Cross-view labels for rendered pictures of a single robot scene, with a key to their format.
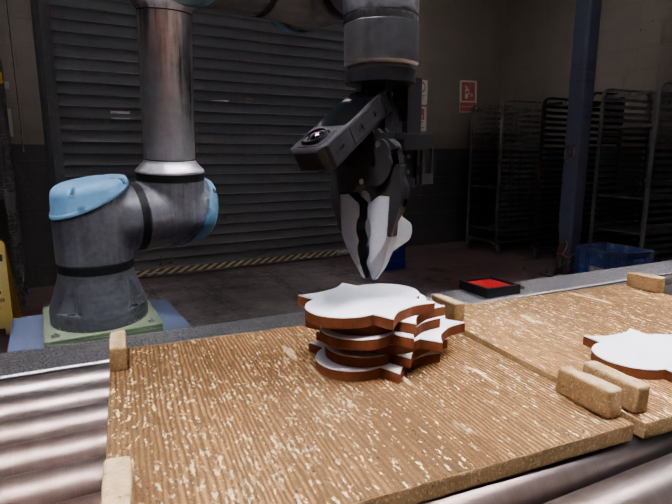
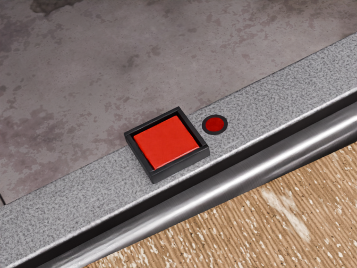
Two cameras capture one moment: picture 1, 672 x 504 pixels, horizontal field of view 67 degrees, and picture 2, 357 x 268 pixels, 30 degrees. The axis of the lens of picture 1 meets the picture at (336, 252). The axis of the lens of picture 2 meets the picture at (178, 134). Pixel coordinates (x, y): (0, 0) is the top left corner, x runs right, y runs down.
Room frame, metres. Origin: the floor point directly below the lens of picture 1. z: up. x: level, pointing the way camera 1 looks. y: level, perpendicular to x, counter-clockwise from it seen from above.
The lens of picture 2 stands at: (0.41, -0.35, 1.54)
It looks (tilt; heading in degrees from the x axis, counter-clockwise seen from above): 51 degrees down; 7
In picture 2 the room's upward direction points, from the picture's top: 12 degrees counter-clockwise
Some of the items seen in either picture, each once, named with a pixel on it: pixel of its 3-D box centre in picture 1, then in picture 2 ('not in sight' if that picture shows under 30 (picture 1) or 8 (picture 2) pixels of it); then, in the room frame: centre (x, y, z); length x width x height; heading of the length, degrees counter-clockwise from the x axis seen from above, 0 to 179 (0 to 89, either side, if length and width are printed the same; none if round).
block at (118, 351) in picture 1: (118, 350); not in sight; (0.53, 0.24, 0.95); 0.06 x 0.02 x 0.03; 23
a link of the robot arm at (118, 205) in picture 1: (96, 217); not in sight; (0.83, 0.39, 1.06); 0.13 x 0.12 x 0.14; 134
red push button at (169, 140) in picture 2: (489, 287); (166, 144); (0.90, -0.28, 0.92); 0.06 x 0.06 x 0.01; 26
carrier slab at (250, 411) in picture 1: (331, 388); not in sight; (0.48, 0.00, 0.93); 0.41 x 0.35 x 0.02; 113
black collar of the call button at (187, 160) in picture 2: (489, 286); (166, 143); (0.90, -0.28, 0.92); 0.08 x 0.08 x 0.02; 26
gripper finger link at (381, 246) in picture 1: (393, 235); not in sight; (0.53, -0.06, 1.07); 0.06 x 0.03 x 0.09; 139
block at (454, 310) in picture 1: (447, 307); not in sight; (0.69, -0.16, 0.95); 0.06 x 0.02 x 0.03; 22
